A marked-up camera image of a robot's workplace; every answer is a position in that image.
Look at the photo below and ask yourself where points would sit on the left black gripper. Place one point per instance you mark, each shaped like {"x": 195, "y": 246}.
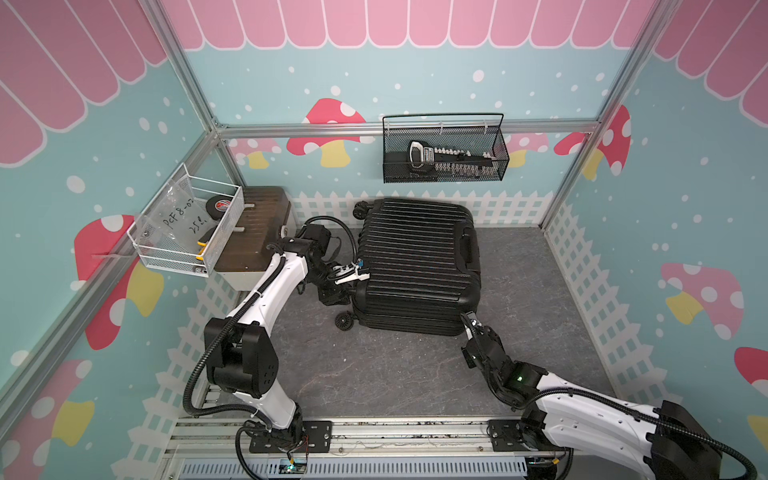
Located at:
{"x": 334, "y": 294}

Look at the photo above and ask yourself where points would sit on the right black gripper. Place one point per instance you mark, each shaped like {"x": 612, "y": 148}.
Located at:
{"x": 465, "y": 353}

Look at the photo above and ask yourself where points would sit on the black hard-shell suitcase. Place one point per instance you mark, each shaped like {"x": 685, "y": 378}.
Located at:
{"x": 424, "y": 268}

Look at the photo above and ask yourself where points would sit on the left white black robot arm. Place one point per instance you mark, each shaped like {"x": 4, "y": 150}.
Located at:
{"x": 239, "y": 356}

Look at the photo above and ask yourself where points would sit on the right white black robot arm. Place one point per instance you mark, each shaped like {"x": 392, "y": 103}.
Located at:
{"x": 663, "y": 442}

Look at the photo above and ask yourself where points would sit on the beige box brown lid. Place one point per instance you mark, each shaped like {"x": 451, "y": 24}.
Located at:
{"x": 267, "y": 217}

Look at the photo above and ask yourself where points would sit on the yellow black tool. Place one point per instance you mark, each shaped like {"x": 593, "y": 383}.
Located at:
{"x": 202, "y": 248}

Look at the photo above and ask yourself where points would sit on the black tape roll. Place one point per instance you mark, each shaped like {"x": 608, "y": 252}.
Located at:
{"x": 217, "y": 206}

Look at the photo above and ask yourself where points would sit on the socket wrench set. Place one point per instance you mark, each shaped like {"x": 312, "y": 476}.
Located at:
{"x": 423, "y": 158}

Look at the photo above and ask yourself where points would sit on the small green circuit board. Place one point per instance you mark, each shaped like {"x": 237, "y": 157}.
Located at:
{"x": 292, "y": 467}

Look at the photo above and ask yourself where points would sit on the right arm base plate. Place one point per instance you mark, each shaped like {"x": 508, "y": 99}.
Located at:
{"x": 509, "y": 435}

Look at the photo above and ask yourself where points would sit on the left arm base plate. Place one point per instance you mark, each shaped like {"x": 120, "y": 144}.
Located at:
{"x": 315, "y": 437}

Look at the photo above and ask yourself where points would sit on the black wire mesh basket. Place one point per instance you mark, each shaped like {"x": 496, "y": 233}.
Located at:
{"x": 451, "y": 147}

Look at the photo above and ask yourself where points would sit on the clear plastic wall bin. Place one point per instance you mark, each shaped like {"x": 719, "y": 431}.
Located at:
{"x": 166, "y": 232}

